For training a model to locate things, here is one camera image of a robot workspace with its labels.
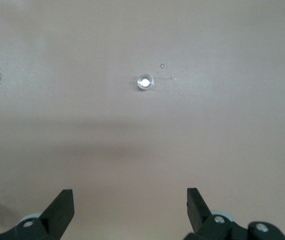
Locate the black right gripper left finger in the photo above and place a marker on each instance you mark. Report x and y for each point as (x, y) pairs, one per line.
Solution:
(60, 215)

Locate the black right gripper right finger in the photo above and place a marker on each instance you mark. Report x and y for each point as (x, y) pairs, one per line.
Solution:
(197, 215)

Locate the clear glass cup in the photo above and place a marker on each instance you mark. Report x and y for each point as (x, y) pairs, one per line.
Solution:
(144, 82)

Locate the brown table cloth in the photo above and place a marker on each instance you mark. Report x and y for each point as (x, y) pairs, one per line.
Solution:
(142, 150)

